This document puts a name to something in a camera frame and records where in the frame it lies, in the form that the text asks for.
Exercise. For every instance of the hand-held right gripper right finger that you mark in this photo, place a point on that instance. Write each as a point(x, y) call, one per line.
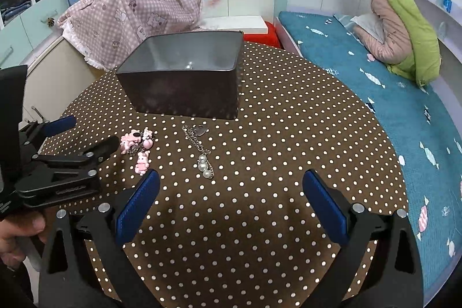
point(323, 207)

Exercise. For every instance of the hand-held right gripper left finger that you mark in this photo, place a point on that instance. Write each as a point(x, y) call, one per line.
point(139, 203)

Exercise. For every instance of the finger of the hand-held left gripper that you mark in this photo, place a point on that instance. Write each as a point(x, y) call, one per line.
point(72, 160)
point(61, 124)

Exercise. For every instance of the dark metal box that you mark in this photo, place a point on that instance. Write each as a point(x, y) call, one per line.
point(180, 98)

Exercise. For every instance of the person's left hand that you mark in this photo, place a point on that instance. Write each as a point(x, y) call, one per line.
point(18, 228)

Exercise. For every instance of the white cabinet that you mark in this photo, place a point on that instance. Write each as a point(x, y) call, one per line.
point(54, 70)

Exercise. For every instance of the teal drawer unit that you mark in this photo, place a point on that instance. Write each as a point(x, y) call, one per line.
point(32, 26)

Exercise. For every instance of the brown polka dot tablecloth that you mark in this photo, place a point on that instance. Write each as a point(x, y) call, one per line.
point(234, 221)

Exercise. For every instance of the pinecone ornament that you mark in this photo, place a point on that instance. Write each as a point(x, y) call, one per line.
point(50, 22)

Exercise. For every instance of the folded jeans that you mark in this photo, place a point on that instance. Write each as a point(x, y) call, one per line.
point(16, 8)

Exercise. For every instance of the teal patterned bed sheet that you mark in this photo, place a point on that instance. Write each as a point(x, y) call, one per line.
point(397, 113)

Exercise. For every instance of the pink checked blanket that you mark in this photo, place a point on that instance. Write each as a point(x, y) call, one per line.
point(126, 19)

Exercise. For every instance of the red storage box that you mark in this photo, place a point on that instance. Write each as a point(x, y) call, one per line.
point(263, 35)

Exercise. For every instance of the pink quilt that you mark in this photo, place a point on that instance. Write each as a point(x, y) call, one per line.
point(389, 33)

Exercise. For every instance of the white pillow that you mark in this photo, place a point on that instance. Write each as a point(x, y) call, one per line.
point(368, 26)

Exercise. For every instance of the green quilt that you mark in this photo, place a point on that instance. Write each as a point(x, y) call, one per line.
point(418, 37)

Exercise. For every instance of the white board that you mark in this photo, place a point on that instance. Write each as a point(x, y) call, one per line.
point(234, 24)

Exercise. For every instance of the small blue box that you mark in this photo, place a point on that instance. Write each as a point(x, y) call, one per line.
point(447, 4)

